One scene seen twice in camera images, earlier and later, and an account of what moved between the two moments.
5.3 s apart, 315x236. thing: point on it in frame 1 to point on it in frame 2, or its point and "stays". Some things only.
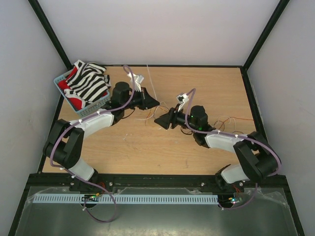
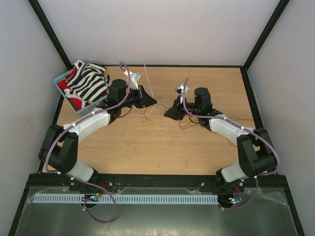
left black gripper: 146,101 stays
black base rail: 96,183 stays
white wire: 164,103 to 145,115
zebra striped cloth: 88,80 stays
